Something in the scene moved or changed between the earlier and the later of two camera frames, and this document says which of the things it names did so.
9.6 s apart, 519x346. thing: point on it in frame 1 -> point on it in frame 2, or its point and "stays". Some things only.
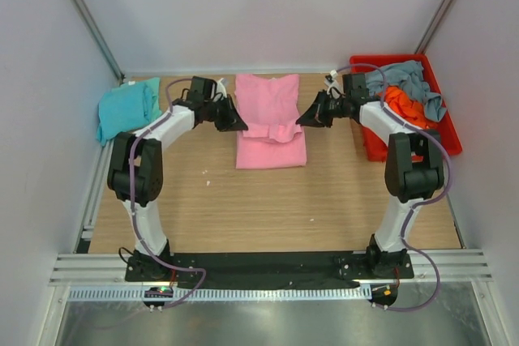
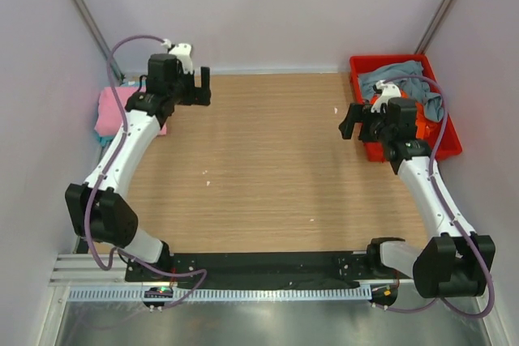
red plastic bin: [377, 148] stays
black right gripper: [324, 107] -> [362, 124]
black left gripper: [221, 113] -> [194, 92]
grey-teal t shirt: [410, 78] stays
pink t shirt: [268, 108] -> [110, 121]
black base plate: [264, 271] stays
